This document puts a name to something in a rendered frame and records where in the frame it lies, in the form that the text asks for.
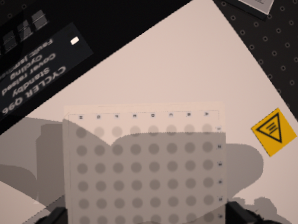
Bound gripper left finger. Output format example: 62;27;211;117
34;207;68;224

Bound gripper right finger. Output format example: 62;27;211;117
225;201;282;224

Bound dark grey perforated base plate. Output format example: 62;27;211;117
0;0;298;122

